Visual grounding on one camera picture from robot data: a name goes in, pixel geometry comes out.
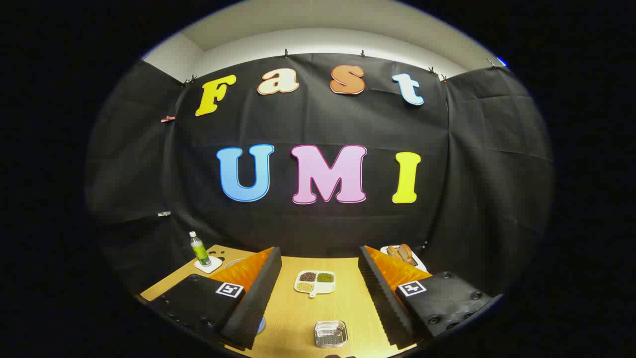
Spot white divided dish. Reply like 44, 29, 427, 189
294, 270, 336, 298

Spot metal wire cutlery basket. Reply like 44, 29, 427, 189
314, 321, 348, 349

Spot white square coaster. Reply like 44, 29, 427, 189
194, 256, 223, 274

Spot white toaster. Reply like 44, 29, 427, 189
380, 244, 428, 272

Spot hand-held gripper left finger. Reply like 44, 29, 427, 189
149, 246, 282, 351

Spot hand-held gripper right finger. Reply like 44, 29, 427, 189
358, 245, 502, 350

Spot green label drink bottle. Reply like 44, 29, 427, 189
189, 231, 212, 267

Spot toast slices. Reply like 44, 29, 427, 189
388, 244, 416, 265

